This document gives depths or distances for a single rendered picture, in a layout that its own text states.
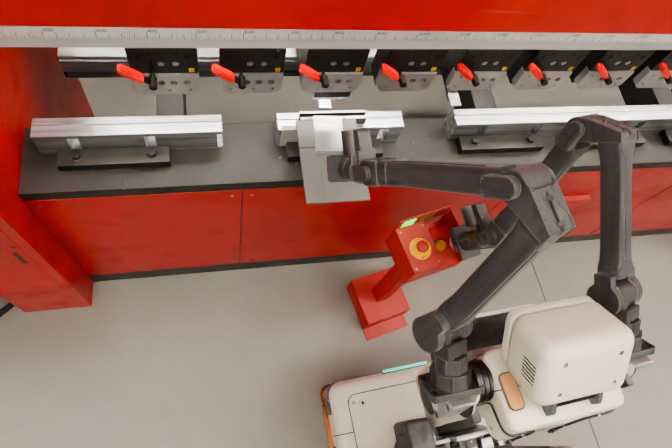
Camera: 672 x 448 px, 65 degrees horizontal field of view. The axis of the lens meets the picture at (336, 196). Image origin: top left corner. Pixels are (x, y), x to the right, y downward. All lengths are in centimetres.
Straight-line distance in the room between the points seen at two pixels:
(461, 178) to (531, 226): 17
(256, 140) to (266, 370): 105
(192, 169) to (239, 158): 14
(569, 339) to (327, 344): 142
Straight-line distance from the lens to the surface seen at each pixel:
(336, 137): 155
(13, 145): 167
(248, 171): 161
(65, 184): 165
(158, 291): 240
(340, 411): 207
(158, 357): 235
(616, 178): 129
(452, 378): 116
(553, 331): 112
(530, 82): 161
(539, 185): 92
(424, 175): 105
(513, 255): 95
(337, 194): 146
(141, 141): 161
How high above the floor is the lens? 230
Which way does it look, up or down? 63 degrees down
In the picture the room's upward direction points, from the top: 23 degrees clockwise
